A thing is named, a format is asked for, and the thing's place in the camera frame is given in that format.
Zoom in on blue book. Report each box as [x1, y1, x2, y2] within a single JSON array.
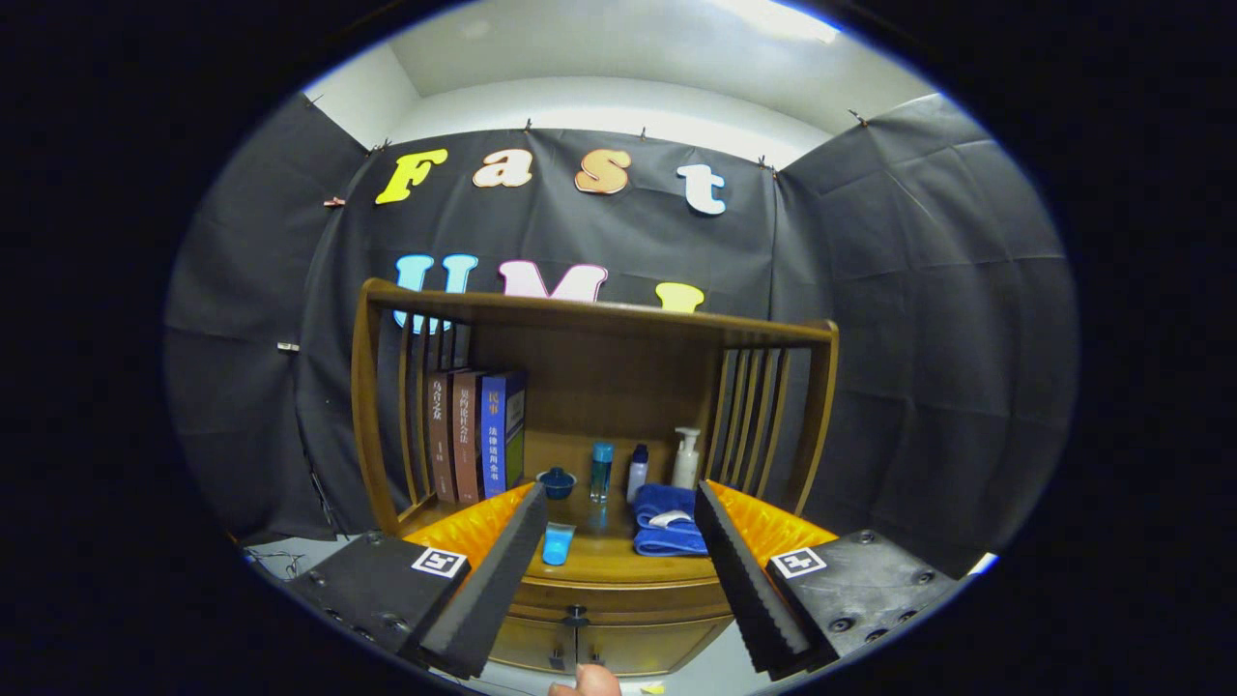
[[479, 370, 528, 500]]

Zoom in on folded blue towel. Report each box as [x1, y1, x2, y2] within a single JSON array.
[[633, 483, 711, 558]]

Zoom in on dark brown book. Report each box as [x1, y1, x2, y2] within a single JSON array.
[[427, 370, 459, 504]]

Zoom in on wooden cabinet door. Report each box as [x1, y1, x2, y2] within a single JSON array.
[[578, 616, 731, 676], [488, 616, 579, 675]]

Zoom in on reddish brown book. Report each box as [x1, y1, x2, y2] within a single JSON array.
[[451, 370, 484, 504]]

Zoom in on wooden cabinet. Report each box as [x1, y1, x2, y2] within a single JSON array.
[[351, 278, 840, 678]]

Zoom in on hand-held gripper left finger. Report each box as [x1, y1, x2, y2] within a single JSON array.
[[288, 481, 548, 680]]

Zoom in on white pump bottle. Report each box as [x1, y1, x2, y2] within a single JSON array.
[[671, 427, 702, 490]]

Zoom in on wooden countertop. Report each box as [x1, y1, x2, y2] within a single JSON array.
[[401, 430, 735, 588]]

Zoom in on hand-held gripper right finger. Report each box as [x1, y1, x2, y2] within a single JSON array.
[[694, 480, 967, 675]]

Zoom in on wooden drawer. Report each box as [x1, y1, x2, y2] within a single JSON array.
[[507, 580, 734, 629]]

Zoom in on black backdrop cloth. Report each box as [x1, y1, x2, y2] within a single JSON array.
[[164, 92, 1079, 579]]

